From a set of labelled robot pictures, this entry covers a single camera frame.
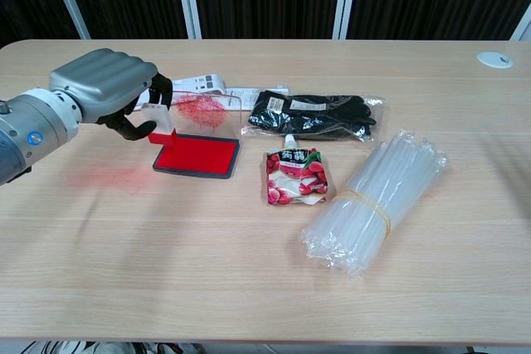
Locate white folding stand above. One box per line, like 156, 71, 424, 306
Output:
139, 73, 227, 103

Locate black gloves in plastic bag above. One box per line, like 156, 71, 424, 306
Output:
241, 89, 386, 143

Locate white printed paper leaflet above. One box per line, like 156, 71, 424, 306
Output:
223, 86, 290, 111

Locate bundle of clear plastic sticks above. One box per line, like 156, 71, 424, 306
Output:
299, 128, 451, 279

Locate yellow rubber band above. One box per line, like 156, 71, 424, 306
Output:
334, 189, 393, 240

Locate white cable grommet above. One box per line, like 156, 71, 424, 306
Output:
475, 51, 514, 69

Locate red ink pad clear lid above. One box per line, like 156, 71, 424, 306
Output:
152, 90, 244, 181

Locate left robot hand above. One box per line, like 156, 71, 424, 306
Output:
48, 47, 174, 142

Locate red lychee jelly pouch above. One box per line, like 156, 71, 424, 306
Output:
261, 133, 331, 207

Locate white red stamp block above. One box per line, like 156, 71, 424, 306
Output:
139, 100, 178, 144

